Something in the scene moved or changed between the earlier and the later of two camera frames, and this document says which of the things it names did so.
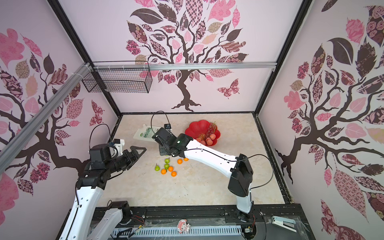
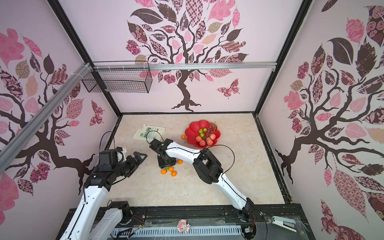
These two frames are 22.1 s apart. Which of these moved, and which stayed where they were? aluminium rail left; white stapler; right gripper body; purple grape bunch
Moved: right gripper body
Stayed: aluminium rail left; purple grape bunch; white stapler
